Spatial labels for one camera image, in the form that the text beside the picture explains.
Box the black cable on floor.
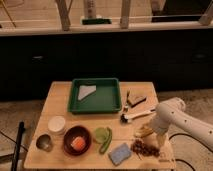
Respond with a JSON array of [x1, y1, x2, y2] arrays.
[[168, 132, 213, 171]]

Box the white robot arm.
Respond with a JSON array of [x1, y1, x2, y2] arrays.
[[150, 97, 213, 150]]

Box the small metal cup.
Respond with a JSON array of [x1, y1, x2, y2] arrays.
[[36, 134, 53, 152]]

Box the green box on shelf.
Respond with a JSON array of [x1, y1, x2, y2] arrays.
[[82, 18, 112, 25]]

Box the bunch of dark grapes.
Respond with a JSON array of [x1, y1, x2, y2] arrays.
[[131, 139, 160, 157]]

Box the wooden table board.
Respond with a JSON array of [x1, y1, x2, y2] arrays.
[[24, 82, 176, 170]]

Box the dark red bowl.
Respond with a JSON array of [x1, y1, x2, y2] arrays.
[[63, 125, 91, 156]]

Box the white handled dish brush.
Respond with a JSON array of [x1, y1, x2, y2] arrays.
[[120, 109, 155, 123]]

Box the white round container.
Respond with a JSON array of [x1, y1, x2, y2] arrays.
[[48, 116, 66, 135]]

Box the green cucumber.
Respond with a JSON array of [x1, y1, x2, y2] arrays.
[[99, 127, 112, 154]]

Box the green plastic tray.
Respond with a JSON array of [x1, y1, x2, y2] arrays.
[[67, 78, 122, 114]]

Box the blue sponge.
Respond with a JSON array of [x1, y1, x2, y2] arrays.
[[108, 143, 131, 166]]

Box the yellow banana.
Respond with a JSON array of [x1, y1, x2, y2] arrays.
[[134, 124, 153, 138]]

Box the green lime slice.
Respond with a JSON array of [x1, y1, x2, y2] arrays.
[[93, 127, 109, 144]]

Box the orange carrot piece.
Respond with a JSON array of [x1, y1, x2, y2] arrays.
[[71, 136, 86, 151]]

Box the black pole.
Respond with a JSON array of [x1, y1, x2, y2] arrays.
[[11, 121, 25, 171]]

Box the small fork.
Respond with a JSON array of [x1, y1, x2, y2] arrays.
[[123, 90, 130, 112]]

